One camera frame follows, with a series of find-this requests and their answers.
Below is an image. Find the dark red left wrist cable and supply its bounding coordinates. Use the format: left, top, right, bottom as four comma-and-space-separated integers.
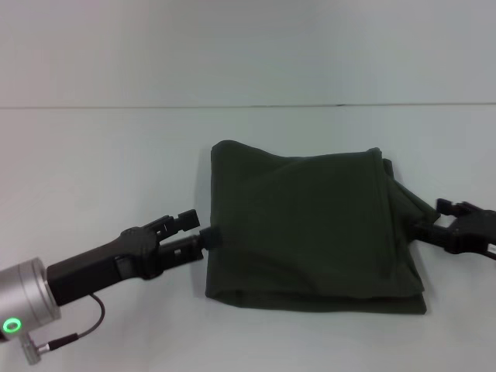
48, 293, 107, 346

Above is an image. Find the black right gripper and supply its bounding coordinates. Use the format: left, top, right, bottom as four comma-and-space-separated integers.
410, 198, 496, 257

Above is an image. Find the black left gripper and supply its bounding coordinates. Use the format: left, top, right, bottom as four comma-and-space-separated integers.
45, 208, 224, 308

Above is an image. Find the dark green t-shirt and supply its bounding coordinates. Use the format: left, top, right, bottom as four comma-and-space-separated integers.
204, 139, 441, 315

